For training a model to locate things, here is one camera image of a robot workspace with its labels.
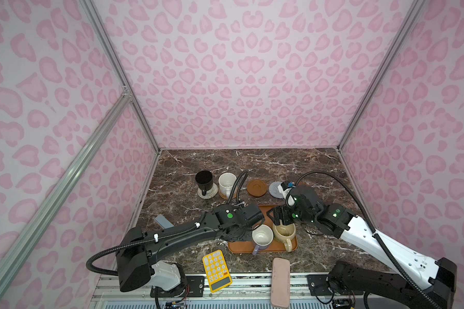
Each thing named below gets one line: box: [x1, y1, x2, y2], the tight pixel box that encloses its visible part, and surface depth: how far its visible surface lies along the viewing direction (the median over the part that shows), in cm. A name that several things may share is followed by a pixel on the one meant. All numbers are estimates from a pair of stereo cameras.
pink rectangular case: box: [270, 257, 291, 309], surface depth 73 cm
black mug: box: [195, 169, 214, 197], surface depth 95 cm
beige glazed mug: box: [272, 218, 296, 253], surface depth 80 cm
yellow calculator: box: [202, 249, 233, 293], surface depth 78 cm
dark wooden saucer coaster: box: [246, 178, 268, 197], surface depth 103 cm
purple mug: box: [251, 224, 274, 257], surface depth 81 cm
